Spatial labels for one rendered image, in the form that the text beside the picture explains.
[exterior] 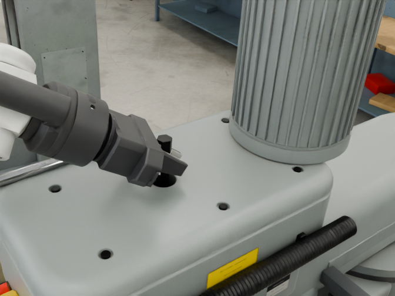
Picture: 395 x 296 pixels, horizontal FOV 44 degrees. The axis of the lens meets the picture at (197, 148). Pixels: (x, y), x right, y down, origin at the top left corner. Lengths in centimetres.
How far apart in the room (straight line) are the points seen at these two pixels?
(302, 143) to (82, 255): 35
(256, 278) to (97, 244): 22
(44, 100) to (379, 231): 74
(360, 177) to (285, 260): 34
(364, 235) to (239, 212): 42
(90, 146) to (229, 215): 20
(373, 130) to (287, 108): 49
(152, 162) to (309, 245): 28
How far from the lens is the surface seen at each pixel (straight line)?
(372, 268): 112
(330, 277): 96
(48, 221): 64
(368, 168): 104
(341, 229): 80
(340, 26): 67
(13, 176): 71
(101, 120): 59
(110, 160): 60
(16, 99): 53
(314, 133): 74
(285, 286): 86
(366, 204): 97
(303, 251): 74
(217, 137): 80
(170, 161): 66
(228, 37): 610
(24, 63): 58
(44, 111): 54
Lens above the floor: 231
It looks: 33 degrees down
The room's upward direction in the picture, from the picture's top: 4 degrees clockwise
